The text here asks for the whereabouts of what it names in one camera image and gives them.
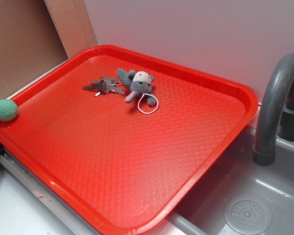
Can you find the bunch of metal keys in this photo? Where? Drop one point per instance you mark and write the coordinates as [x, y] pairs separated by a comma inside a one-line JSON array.
[[104, 86]]

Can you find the grey plastic sink basin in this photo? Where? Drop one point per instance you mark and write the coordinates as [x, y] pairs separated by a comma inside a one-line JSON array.
[[238, 197]]

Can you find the light wooden panel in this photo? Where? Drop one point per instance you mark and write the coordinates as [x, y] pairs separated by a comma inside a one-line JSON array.
[[72, 24]]

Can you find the grey toy faucet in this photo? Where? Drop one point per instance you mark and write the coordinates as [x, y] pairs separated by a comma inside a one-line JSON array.
[[276, 117]]

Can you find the green foam ball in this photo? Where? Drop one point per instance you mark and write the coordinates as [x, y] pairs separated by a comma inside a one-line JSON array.
[[8, 110]]

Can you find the brown cardboard sheet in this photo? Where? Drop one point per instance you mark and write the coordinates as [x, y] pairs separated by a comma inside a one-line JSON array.
[[29, 44]]

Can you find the grey plush mouse keychain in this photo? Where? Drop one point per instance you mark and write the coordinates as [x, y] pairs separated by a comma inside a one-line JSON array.
[[139, 85]]

